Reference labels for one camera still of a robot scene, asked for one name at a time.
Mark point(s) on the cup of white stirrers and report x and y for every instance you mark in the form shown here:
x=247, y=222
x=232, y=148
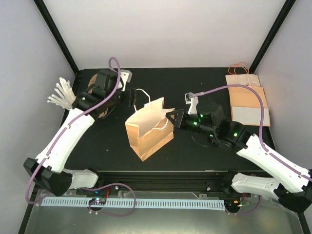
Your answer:
x=64, y=96

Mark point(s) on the left black frame post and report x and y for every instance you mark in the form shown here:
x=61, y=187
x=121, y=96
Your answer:
x=41, y=6

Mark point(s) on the right black frame post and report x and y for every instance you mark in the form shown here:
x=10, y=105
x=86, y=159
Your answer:
x=282, y=15

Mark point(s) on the brown paper bag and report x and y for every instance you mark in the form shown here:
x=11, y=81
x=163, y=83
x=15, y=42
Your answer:
x=245, y=106
x=148, y=129

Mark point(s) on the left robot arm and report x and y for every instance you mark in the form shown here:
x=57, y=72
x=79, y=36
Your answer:
x=48, y=170

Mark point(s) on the brown cup carrier stack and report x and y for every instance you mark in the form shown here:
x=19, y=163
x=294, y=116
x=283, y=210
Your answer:
x=90, y=91

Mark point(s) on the flat brown paper bag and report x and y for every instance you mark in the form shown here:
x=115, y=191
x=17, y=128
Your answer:
x=245, y=106

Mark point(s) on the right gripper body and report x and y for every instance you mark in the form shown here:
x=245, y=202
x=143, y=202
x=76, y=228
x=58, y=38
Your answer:
x=189, y=126

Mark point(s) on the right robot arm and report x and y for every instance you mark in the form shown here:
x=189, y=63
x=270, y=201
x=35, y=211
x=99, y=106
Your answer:
x=288, y=183

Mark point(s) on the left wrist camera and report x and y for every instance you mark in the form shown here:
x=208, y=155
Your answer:
x=125, y=77

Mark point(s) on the light blue cable duct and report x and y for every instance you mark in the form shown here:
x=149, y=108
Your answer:
x=138, y=203

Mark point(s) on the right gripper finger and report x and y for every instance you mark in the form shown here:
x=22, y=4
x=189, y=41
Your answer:
x=175, y=113
x=177, y=120

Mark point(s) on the orange bag handle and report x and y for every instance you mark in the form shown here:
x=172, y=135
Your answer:
x=232, y=70

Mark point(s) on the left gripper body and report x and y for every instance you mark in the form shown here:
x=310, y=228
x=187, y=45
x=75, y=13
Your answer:
x=126, y=101

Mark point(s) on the black frame post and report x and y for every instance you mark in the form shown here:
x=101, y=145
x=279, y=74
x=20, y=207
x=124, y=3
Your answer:
x=41, y=6
x=282, y=15

